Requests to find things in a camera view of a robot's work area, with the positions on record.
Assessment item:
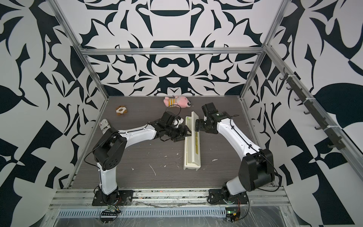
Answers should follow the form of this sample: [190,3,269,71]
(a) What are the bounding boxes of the pink plush toy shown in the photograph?
[163,96,192,108]

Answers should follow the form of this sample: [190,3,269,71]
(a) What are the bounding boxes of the left circuit board with wires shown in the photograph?
[99,209,121,223]

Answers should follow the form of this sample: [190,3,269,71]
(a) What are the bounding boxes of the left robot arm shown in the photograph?
[92,111,192,205]

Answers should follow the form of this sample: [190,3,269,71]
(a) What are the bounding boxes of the cream dispenser base tray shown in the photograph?
[183,116,198,170]

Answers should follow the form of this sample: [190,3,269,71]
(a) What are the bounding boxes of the circuit board with wires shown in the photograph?
[99,209,121,223]
[226,207,241,222]

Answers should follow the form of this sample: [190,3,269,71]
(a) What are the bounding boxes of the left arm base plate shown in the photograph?
[92,190,134,207]

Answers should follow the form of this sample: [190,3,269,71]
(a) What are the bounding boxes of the small white printed package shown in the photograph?
[99,119,111,134]

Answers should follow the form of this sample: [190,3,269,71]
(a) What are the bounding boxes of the cream dispenser lid with label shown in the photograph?
[191,111,201,169]

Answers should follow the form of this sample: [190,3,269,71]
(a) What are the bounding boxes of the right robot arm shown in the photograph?
[195,103,276,201]

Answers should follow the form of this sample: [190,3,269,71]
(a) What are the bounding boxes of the brown white plush toy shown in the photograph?
[116,106,128,115]

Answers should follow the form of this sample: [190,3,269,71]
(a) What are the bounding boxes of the right circuit board with wires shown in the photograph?
[226,207,241,222]

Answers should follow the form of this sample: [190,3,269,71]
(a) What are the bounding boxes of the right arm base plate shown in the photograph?
[207,188,249,205]

